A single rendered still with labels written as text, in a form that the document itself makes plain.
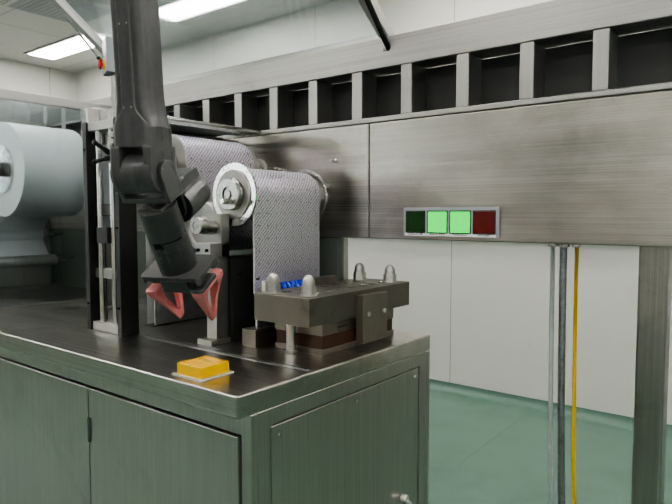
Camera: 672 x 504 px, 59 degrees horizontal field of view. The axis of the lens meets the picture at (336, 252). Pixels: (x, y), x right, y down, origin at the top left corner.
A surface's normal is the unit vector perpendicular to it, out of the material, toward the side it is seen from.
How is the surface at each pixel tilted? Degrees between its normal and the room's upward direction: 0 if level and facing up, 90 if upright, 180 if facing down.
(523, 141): 90
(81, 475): 90
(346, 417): 90
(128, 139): 94
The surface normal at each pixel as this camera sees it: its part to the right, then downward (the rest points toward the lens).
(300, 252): 0.79, 0.04
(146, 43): 0.92, 0.03
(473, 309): -0.61, 0.05
